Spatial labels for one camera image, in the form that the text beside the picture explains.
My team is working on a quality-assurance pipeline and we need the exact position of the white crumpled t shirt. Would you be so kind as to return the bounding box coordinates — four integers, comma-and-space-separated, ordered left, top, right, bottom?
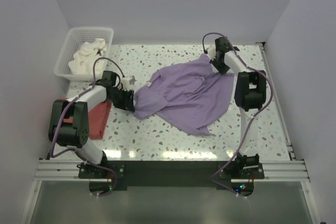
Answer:
68, 38, 107, 75

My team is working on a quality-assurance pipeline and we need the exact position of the folded red t shirt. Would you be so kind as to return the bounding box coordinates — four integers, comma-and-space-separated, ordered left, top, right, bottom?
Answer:
48, 99, 112, 147

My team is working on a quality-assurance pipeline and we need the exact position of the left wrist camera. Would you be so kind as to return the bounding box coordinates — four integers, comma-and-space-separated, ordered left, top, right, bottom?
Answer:
121, 76, 136, 90

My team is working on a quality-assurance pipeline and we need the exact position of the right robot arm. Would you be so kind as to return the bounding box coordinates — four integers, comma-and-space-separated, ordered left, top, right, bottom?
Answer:
208, 36, 267, 178

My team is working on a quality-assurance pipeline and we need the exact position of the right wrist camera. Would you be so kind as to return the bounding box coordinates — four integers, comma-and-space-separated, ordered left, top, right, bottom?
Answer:
206, 46, 216, 60

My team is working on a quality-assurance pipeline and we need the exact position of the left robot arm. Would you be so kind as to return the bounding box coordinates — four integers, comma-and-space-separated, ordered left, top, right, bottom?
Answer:
48, 71, 135, 178

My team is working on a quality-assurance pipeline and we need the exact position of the aluminium front rail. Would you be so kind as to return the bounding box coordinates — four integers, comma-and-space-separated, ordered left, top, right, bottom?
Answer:
34, 160, 310, 182

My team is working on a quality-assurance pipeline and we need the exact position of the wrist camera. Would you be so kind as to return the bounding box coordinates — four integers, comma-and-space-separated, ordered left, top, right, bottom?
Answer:
121, 76, 136, 90
206, 46, 216, 60

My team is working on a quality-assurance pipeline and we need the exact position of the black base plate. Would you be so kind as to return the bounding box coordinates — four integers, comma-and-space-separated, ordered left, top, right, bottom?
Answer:
77, 161, 265, 196

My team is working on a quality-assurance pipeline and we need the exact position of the aluminium side rail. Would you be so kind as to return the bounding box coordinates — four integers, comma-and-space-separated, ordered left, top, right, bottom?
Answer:
258, 40, 297, 161

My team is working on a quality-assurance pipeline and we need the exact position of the purple t shirt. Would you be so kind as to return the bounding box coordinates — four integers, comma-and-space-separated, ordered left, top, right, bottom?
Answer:
134, 54, 234, 136

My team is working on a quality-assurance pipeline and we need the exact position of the white plastic laundry basket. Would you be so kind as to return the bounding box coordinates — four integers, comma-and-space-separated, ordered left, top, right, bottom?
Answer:
54, 27, 114, 81

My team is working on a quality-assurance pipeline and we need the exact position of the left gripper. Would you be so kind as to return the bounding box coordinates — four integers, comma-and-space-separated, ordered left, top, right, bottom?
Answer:
108, 87, 134, 112

